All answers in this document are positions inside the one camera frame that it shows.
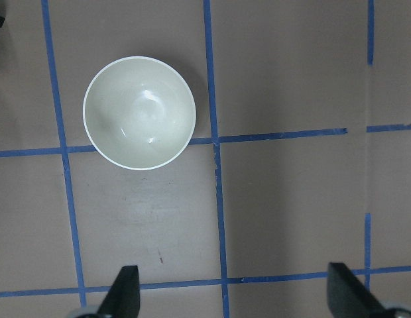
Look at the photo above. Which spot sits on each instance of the white ceramic bowl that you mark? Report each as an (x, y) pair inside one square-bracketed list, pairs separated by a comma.
[(139, 113)]

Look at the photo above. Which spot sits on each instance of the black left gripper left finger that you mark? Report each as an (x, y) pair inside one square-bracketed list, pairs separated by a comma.
[(123, 298)]

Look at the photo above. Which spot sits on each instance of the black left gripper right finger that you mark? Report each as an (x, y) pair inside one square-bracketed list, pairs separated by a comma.
[(347, 297)]

